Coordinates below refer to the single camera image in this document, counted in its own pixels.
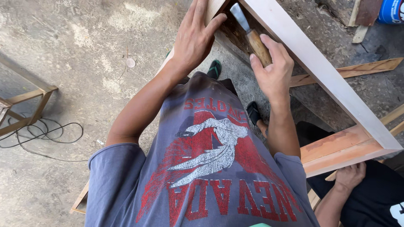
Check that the green and black flip-flop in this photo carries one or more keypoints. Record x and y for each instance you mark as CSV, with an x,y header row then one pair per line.
x,y
214,68

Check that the person's right foot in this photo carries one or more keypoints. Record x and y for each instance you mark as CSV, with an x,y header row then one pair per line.
x,y
262,127

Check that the light wooden batten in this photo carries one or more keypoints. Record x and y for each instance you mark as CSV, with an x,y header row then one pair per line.
x,y
397,128
393,115

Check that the short pale wood offcut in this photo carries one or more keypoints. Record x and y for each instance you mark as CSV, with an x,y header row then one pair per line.
x,y
360,34

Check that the light wooden bar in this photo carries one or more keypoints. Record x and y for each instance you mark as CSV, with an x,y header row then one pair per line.
x,y
79,198

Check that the person's right hand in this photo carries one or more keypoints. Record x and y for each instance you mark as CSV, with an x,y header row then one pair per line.
x,y
277,74

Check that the grey printed t-shirt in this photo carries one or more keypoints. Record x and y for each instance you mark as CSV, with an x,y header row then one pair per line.
x,y
205,195

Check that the person's left hand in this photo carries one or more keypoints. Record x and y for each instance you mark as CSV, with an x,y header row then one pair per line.
x,y
189,41

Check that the blue plastic bucket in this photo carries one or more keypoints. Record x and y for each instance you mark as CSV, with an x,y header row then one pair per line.
x,y
390,11

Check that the large pale wooden frame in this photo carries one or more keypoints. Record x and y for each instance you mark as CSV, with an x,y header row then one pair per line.
x,y
315,63

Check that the small round flat disc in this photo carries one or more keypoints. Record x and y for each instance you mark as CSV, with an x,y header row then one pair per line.
x,y
130,62

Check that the dark brown wooden plank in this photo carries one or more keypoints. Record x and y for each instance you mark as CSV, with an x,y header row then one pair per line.
x,y
368,12

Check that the small wooden stool frame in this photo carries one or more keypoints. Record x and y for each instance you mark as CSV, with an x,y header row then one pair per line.
x,y
41,94

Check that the long angled wooden slat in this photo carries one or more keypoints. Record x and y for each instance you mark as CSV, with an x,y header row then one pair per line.
x,y
356,70

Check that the thin pale wooden strip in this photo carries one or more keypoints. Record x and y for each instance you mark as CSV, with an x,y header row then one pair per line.
x,y
354,14

